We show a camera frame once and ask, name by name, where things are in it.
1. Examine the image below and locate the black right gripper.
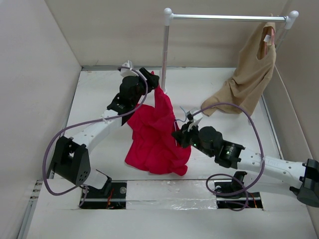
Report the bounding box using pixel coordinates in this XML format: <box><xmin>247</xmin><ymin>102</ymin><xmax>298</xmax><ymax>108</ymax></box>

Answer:
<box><xmin>171</xmin><ymin>120</ymin><xmax>214</xmax><ymax>157</ymax></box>

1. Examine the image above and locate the light blue wire hanger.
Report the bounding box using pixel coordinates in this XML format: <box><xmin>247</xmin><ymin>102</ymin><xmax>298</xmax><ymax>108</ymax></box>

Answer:
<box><xmin>174</xmin><ymin>106</ymin><xmax>187</xmax><ymax>123</ymax></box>

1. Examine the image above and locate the red t-shirt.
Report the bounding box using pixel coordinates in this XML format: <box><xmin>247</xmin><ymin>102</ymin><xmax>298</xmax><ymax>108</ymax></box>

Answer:
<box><xmin>124</xmin><ymin>71</ymin><xmax>192</xmax><ymax>177</ymax></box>

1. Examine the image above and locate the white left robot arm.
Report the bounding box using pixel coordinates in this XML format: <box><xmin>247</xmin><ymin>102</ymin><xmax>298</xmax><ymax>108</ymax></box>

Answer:
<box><xmin>49</xmin><ymin>65</ymin><xmax>160</xmax><ymax>198</ymax></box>

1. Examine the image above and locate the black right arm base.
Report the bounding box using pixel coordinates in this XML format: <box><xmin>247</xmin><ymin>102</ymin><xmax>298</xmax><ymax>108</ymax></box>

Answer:
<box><xmin>213</xmin><ymin>171</ymin><xmax>263</xmax><ymax>211</ymax></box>

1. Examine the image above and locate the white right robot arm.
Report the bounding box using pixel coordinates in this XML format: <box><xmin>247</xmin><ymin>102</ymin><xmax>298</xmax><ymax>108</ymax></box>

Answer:
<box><xmin>171</xmin><ymin>123</ymin><xmax>319</xmax><ymax>208</ymax></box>

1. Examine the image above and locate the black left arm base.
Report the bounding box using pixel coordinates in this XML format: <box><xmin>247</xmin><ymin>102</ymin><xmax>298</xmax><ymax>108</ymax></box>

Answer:
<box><xmin>78</xmin><ymin>169</ymin><xmax>127</xmax><ymax>210</ymax></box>

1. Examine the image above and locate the beige t-shirt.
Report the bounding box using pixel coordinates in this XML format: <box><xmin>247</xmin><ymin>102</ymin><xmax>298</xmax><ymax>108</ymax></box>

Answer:
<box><xmin>201</xmin><ymin>22</ymin><xmax>276</xmax><ymax>116</ymax></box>

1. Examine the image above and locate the pink hanger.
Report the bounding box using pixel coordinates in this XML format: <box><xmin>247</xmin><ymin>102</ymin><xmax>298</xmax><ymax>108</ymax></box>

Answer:
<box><xmin>261</xmin><ymin>26</ymin><xmax>275</xmax><ymax>57</ymax></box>

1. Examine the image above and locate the white metal clothes rack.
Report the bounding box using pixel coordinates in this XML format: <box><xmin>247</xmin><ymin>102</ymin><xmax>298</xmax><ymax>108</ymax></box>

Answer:
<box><xmin>159</xmin><ymin>7</ymin><xmax>299</xmax><ymax>93</ymax></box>

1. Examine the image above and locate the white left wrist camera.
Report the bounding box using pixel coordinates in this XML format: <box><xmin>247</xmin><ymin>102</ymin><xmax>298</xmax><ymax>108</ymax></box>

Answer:
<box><xmin>118</xmin><ymin>60</ymin><xmax>135</xmax><ymax>78</ymax></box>

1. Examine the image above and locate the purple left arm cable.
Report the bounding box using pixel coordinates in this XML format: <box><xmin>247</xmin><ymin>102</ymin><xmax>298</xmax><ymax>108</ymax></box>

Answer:
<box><xmin>42</xmin><ymin>66</ymin><xmax>150</xmax><ymax>207</ymax></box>

